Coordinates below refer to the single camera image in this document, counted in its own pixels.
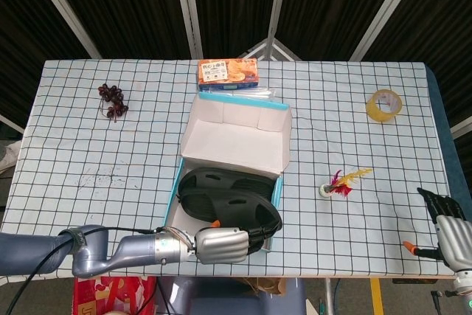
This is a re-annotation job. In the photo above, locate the white triangular frame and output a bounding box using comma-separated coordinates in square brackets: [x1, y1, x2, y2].
[241, 38, 302, 60]

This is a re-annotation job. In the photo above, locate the dark red grape bunch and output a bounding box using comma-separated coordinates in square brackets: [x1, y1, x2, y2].
[97, 83, 130, 123]

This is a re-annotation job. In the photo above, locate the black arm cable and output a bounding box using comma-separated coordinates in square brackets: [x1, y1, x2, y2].
[0, 226, 158, 315]

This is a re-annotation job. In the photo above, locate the light blue shoe box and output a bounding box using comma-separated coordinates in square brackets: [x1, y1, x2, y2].
[162, 93, 294, 253]

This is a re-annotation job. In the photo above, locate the brown paper bag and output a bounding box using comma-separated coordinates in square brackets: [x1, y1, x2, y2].
[241, 277, 288, 297]

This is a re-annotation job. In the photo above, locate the black slipper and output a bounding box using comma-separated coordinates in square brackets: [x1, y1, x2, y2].
[178, 167, 277, 201]
[178, 188, 283, 246]

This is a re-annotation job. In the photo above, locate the red patterned bag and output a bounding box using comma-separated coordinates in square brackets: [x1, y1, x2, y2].
[72, 275, 159, 315]

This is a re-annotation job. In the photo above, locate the orange cookie box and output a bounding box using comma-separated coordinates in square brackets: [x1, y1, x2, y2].
[197, 58, 260, 93]

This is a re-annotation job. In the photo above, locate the feather shuttlecock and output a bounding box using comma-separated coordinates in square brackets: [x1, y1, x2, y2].
[319, 167, 373, 200]

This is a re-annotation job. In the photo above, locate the yellow tape roll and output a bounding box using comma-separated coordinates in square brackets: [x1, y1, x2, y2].
[365, 89, 403, 123]

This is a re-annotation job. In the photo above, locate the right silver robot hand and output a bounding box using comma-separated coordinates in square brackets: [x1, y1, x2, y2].
[403, 187, 472, 271]

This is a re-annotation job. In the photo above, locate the clear plastic straw pack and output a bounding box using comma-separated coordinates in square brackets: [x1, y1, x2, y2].
[209, 87, 277, 102]

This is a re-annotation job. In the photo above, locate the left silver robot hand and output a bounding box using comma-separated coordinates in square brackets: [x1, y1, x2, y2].
[193, 218, 283, 265]

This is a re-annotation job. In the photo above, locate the blue checkered tablecloth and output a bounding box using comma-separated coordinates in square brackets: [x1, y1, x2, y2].
[0, 58, 457, 279]

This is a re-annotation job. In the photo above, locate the grey-blue chair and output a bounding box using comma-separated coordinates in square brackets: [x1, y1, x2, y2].
[156, 277, 307, 315]

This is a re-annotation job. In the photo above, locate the white cloth bundle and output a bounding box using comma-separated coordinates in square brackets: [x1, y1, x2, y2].
[0, 140, 24, 176]

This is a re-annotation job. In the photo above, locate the metal table leg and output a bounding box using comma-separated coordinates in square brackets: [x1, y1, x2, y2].
[323, 277, 335, 315]

